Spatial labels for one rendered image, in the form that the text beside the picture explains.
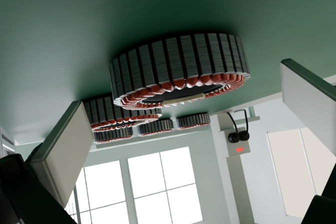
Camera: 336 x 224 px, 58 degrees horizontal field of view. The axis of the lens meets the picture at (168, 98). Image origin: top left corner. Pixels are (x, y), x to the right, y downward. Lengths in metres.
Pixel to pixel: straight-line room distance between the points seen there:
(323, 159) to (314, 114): 5.52
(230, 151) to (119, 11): 0.90
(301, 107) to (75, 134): 0.13
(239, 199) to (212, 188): 6.56
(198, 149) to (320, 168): 2.93
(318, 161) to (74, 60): 5.61
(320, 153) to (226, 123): 4.65
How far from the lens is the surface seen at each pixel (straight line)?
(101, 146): 3.19
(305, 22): 0.27
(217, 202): 7.77
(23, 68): 0.24
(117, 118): 0.36
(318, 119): 0.17
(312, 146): 5.77
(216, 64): 0.20
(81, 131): 0.19
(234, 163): 1.10
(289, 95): 0.20
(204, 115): 0.94
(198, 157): 7.49
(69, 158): 0.17
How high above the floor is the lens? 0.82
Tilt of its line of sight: 8 degrees down
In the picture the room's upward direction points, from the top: 169 degrees clockwise
